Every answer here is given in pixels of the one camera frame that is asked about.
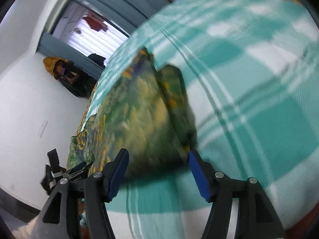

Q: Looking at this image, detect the green landscape print jacket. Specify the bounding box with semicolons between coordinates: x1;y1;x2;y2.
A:
67;48;197;180

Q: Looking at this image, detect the dark garment at window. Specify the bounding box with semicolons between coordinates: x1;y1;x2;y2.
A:
88;53;105;69

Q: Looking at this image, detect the blue-grey curtain left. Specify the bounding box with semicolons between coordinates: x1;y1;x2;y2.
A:
37;32;104;80

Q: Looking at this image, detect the red hanging garment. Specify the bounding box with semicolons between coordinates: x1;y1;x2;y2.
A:
82;16;108;32

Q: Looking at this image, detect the teal white plaid bedsheet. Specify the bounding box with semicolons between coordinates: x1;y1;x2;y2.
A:
88;0;318;229

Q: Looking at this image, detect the white wall switch plate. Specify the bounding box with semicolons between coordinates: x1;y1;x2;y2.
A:
37;120;48;138

